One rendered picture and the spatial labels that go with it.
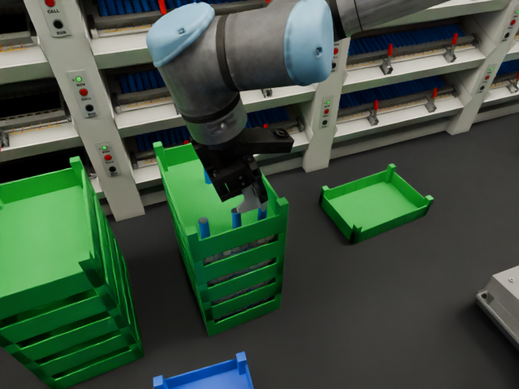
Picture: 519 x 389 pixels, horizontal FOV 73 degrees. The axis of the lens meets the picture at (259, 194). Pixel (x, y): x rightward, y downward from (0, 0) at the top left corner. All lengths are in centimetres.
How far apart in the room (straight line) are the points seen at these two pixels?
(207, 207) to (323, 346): 45
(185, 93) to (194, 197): 37
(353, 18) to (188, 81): 24
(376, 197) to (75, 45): 101
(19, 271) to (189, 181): 37
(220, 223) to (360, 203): 66
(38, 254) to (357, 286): 78
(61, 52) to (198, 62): 56
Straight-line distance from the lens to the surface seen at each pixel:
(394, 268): 113
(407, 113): 153
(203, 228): 67
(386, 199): 132
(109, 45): 98
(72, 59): 97
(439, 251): 123
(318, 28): 41
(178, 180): 85
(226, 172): 57
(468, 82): 168
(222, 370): 91
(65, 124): 109
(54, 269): 77
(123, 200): 120
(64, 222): 84
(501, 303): 105
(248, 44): 42
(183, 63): 45
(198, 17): 45
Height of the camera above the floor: 88
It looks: 44 degrees down
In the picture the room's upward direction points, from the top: straight up
